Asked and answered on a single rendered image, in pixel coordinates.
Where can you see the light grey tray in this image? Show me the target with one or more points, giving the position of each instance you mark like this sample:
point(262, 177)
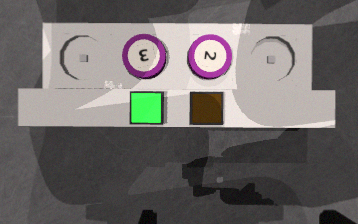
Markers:
point(268, 83)

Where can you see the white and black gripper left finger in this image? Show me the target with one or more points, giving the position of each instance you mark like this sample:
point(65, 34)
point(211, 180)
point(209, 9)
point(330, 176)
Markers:
point(148, 217)

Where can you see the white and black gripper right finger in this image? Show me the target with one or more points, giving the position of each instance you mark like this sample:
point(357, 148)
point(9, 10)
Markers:
point(333, 217)

